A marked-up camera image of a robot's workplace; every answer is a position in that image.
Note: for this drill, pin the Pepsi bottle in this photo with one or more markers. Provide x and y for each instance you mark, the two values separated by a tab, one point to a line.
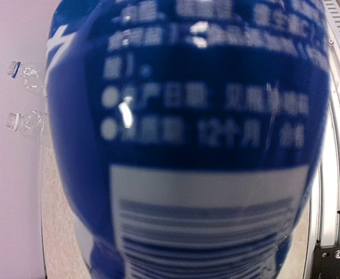
29	74

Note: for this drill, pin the blue label water bottle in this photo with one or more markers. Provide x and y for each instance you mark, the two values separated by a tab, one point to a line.
187	133

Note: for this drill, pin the aluminium front rail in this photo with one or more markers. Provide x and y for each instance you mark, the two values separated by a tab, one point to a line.
324	226

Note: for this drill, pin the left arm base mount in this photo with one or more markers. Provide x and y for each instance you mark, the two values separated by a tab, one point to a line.
326	263

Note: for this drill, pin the clear plastic bottle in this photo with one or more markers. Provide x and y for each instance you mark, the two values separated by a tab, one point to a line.
33	126

